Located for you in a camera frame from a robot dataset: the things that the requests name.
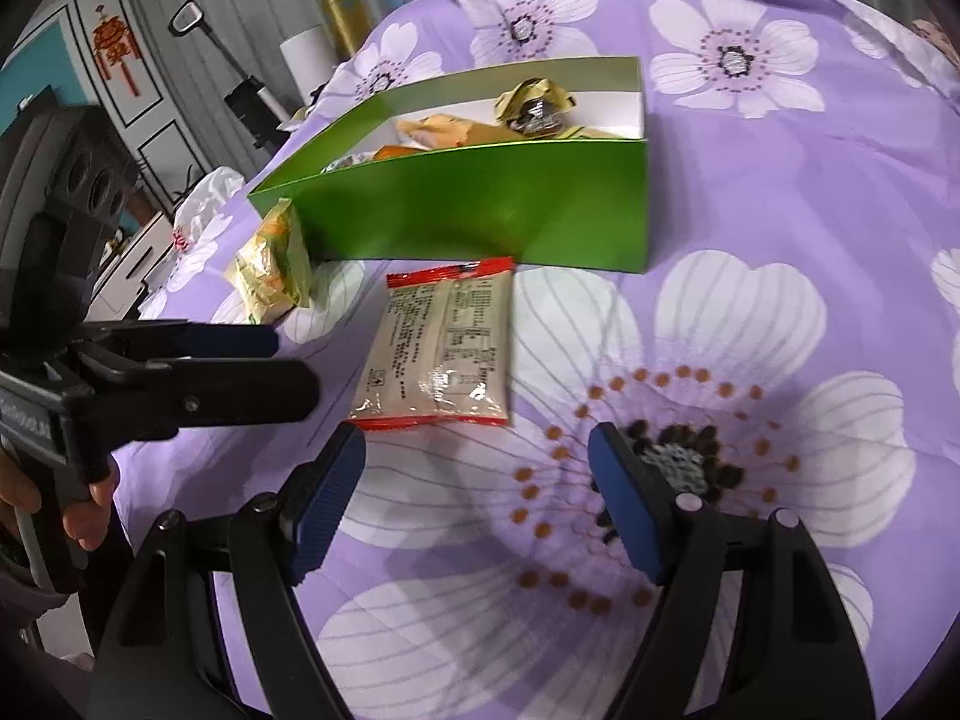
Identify white low cabinet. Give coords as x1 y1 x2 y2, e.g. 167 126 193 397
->
90 210 179 320

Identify red-edged clear snack packet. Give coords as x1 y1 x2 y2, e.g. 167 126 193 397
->
348 256 515 430

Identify red hanging knot ornament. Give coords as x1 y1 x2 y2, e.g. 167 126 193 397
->
91 4 144 96

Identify green cardboard box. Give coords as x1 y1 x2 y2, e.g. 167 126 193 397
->
247 56 648 275

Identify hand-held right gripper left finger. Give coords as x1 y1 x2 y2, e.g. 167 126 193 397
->
86 424 368 720

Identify white cylinder appliance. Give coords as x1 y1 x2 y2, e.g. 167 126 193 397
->
280 25 335 107

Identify yellow green snack packet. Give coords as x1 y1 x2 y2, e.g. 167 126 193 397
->
234 197 313 326

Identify purple floral blanket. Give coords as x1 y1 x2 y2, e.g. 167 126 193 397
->
112 0 960 720

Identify person's left hand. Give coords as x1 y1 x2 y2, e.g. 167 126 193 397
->
0 450 118 553

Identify upright vacuum cleaner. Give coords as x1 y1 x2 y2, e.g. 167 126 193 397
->
168 4 284 149

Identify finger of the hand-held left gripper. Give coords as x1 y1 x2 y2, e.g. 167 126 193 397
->
75 319 279 368
64 358 320 482

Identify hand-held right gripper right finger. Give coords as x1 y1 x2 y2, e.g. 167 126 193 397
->
589 424 875 720

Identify gold wrapped candies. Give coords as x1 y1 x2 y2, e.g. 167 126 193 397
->
495 77 579 138

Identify white plastic bag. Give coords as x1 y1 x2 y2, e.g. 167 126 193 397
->
172 167 245 250

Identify tan orange snack packet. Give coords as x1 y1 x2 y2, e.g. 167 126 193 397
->
397 112 482 155

